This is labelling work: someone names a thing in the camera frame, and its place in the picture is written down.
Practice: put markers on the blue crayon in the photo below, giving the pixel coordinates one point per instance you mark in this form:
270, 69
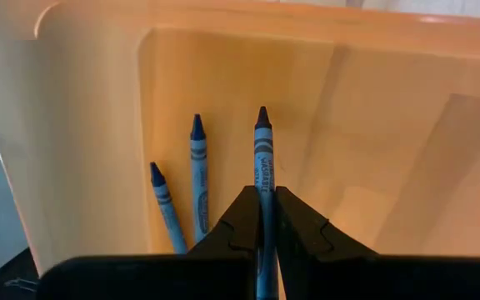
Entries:
199, 175
263, 158
167, 204

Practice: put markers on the translucent orange plastic bin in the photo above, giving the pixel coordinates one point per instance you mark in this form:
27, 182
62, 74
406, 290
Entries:
348, 125

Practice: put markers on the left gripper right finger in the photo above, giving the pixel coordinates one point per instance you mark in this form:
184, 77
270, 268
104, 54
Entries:
348, 279

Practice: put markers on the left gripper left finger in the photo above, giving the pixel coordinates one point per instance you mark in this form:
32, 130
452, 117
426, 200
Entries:
181, 279

